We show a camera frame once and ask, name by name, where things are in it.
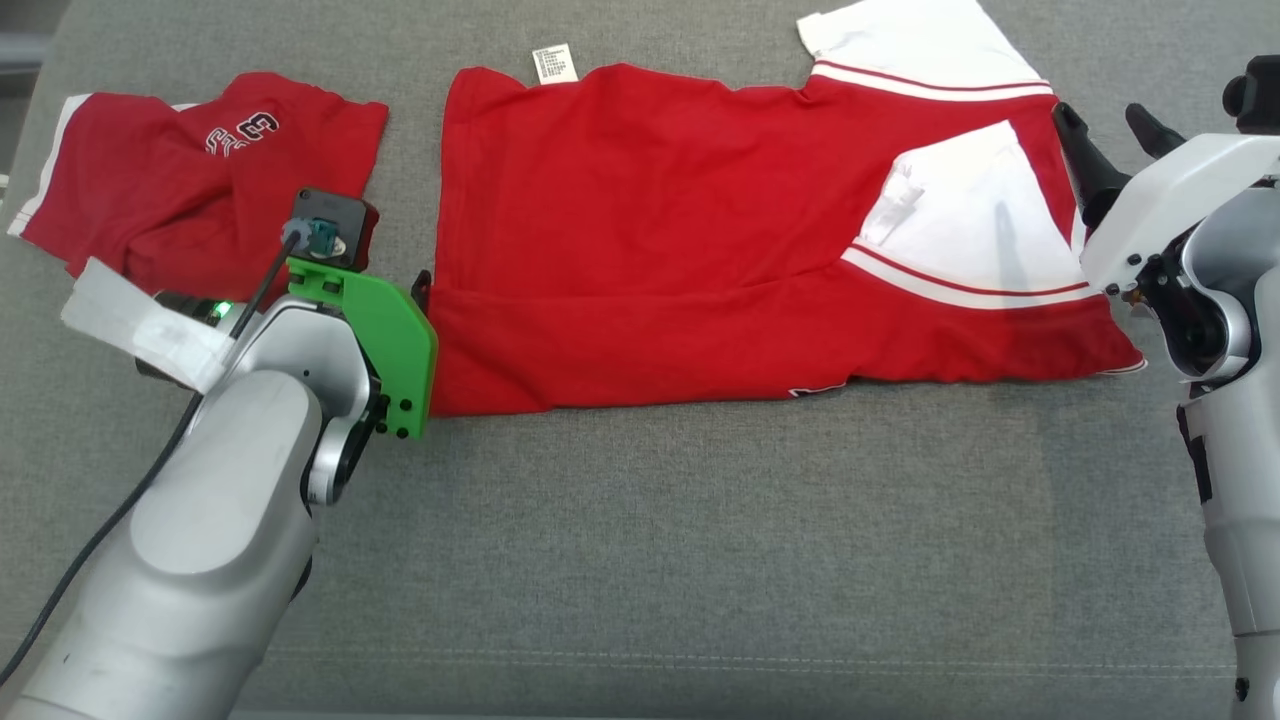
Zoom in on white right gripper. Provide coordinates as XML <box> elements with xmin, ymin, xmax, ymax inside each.
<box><xmin>1050</xmin><ymin>102</ymin><xmax>1280</xmax><ymax>294</ymax></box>

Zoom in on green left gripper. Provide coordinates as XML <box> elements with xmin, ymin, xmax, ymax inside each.
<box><xmin>287</xmin><ymin>257</ymin><xmax>439</xmax><ymax>442</ymax></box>

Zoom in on red Bulls basketball jersey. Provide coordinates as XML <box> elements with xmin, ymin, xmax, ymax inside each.
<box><xmin>428</xmin><ymin>0</ymin><xmax>1148</xmax><ymax>418</ymax></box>

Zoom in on red Bulls 23 shorts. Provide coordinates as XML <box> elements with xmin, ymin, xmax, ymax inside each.
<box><xmin>8</xmin><ymin>72</ymin><xmax>390</xmax><ymax>311</ymax></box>

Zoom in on white tape flag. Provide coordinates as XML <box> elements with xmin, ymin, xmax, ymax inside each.
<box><xmin>60</xmin><ymin>257</ymin><xmax>241</xmax><ymax>394</ymax></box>

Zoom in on grey fabric sofa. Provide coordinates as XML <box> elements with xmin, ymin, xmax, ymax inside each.
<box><xmin>0</xmin><ymin>0</ymin><xmax>1280</xmax><ymax>720</ymax></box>

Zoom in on black left camera cable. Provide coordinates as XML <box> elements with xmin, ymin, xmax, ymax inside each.
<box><xmin>0</xmin><ymin>220</ymin><xmax>313</xmax><ymax>691</ymax></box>

